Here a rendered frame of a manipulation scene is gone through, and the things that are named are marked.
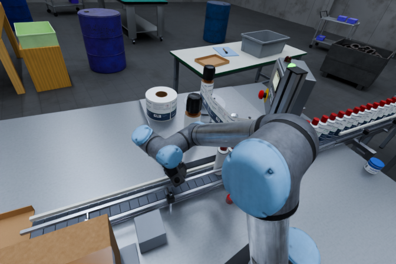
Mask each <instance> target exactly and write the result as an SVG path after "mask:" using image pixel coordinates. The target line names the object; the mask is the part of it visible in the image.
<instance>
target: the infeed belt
mask: <svg viewBox="0 0 396 264"><path fill-rule="evenodd" d="M332 141H335V139H334V138H331V139H330V140H327V139H324V141H323V142H319V146H321V145H323V144H326V143H330V142H332ZM213 168H214V166H213V167H212V168H211V167H210V168H208V169H204V170H201V171H197V172H194V173H190V174H187V175H186V177H185V178H184V179H186V178H189V177H192V176H196V175H198V174H202V173H205V172H208V171H211V170H213ZM221 179H222V175H221V176H217V175H215V174H211V175H208V176H205V177H202V178H199V179H196V180H192V181H189V182H187V183H183V184H181V185H179V186H177V187H171V188H169V191H170V192H172V193H173V194H174V195H177V194H180V193H183V192H186V191H189V190H192V189H195V188H197V187H200V186H204V185H206V184H209V183H213V182H216V181H218V180H221ZM170 183H172V182H171V180H169V181H164V182H162V183H158V184H155V185H152V186H149V187H145V188H142V189H139V190H135V191H133V192H129V193H126V194H122V195H119V196H116V197H112V198H110V199H109V200H108V199H107V200H103V201H100V202H97V203H93V204H89V205H87V206H84V207H80V208H79V209H78V208H77V209H74V210H70V211H68V212H64V213H61V214H58V215H55V216H51V217H48V218H45V219H41V220H38V221H36V222H33V226H32V227H34V226H37V225H40V224H43V223H46V222H50V221H53V220H56V219H59V218H62V217H66V216H69V215H72V214H75V213H78V212H82V211H84V210H88V209H91V208H93V207H97V206H101V205H103V204H106V203H110V202H113V201H116V200H120V199H123V198H125V197H129V196H132V195H135V194H138V193H142V192H145V191H148V190H151V189H155V188H157V187H160V186H164V185H167V184H170ZM136 191H137V192H136ZM166 195H167V192H166V189H165V190H162V191H159V192H155V193H152V194H149V195H146V196H143V197H140V198H137V199H134V200H130V201H128V202H125V203H122V204H118V205H115V206H112V207H109V208H106V209H103V210H100V211H97V212H94V213H90V219H92V218H95V217H98V216H101V215H104V214H108V217H113V216H116V215H119V214H121V213H124V212H127V211H130V210H133V209H136V208H139V207H142V206H145V205H147V204H150V203H154V202H157V201H159V200H163V199H166ZM84 220H86V215H85V216H81V217H78V218H75V219H72V220H69V221H66V222H63V223H60V224H57V225H53V226H50V227H47V228H45V229H41V230H37V231H35V232H32V233H31V239H32V238H34V237H37V236H41V235H44V234H46V233H49V232H53V231H55V230H58V229H62V228H65V227H68V226H71V225H74V224H77V223H80V222H83V221H84Z"/></svg>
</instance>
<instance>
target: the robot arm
mask: <svg viewBox="0 0 396 264"><path fill-rule="evenodd" d="M131 139H132V141H133V142H134V143H135V144H136V146H138V147H139V148H141V149H142V150H143V151H144V152H145V153H146V154H148V157H151V158H152V159H153V160H155V161H156V162H158V163H159V164H161V165H162V167H164V169H163V170H164V171H165V174H166V175H167V176H168V177H169V178H170V180H171V182H172V183H173V185H174V187H177V186H179V185H181V184H182V183H184V182H185V181H186V180H185V179H184V178H185V177H186V175H187V167H186V164H185V163H184V162H183V161H182V158H183V153H185V152H186V151H187V150H189V149H191V148H192V147H194V146H209V147H233V148H234V149H233V150H232V151H231V152H230V153H229V154H228V155H227V157H226V158H225V160H224V162H223V165H222V181H223V185H224V187H225V190H226V191H227V192H229V193H230V196H229V197H230V198H231V200H232V201H233V203H234V204H235V205H236V206H237V207H238V208H239V209H241V210H242V211H244V212H245V213H246V218H247V231H248V238H249V250H250V261H249V263H248V264H320V262H321V256H320V252H319V250H318V248H317V245H316V243H315V242H314V241H313V239H312V238H311V237H310V236H309V235H308V234H307V233H305V232H304V231H303V230H300V229H298V228H296V227H289V221H290V217H292V216H293V215H294V214H295V213H296V211H297V209H298V206H299V195H300V184H301V180H302V177H303V175H304V174H305V173H306V171H307V170H308V169H309V167H310V166H311V164H312V163H313V162H314V160H315V159H316V157H317V155H318V151H319V138H318V135H317V133H316V131H315V129H314V128H313V126H312V125H311V124H310V123H309V122H308V121H306V120H305V119H304V118H302V117H300V116H298V115H294V114H288V113H278V114H266V115H261V116H259V117H258V118H257V119H256V120H246V121H232V122H225V123H211V124H205V123H202V122H201V121H197V122H195V123H191V124H190V125H188V126H187V127H185V128H184V129H182V130H180V131H178V132H176V133H175V134H173V135H171V136H170V137H168V138H166V139H164V138H163V137H161V136H159V135H158V134H156V133H155V132H154V131H153V130H152V128H150V127H149V126H147V125H142V126H139V127H137V128H136V129H135V130H134V131H133V133H132V135H131Z"/></svg>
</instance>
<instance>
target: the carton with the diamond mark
mask: <svg viewBox="0 0 396 264"><path fill-rule="evenodd" d="M0 264H121V258H120V251H119V248H118V245H117V241H116V238H115V236H114V232H113V229H112V227H111V223H110V220H109V217H108V214H104V215H101V216H98V217H95V218H92V219H89V220H86V221H83V222H80V223H77V224H74V225H71V226H68V227H65V228H62V229H58V230H55V231H53V232H49V233H46V234H44V235H41V236H37V237H34V238H32V239H28V240H25V241H23V242H19V243H16V244H14V245H11V246H7V247H4V248H2V249H0Z"/></svg>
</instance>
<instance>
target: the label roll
mask: <svg viewBox="0 0 396 264"><path fill-rule="evenodd" d="M146 109H147V115H148V117H149V118H150V119H152V120H155V121H168V120H171V119H172V118H174V117H175V116H176V110H177V93H176V91H175V90H173V89H172V88H169V87H154V88H151V89H149V90H148V91H147V92H146Z"/></svg>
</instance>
